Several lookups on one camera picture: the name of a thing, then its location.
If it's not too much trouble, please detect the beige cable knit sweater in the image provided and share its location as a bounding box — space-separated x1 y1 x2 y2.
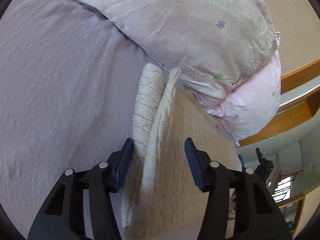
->
121 64 241 239

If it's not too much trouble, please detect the pink star pattern pillow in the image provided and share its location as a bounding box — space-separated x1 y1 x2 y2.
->
207 31 282 147

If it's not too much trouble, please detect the wooden wall niche frame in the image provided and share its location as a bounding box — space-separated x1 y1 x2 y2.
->
240 59 319 146

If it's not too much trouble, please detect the pale pink floral pillow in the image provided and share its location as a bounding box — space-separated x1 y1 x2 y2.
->
76 0 277 109

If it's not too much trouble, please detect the lilac bed sheet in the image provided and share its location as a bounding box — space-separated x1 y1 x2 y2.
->
1 0 153 237

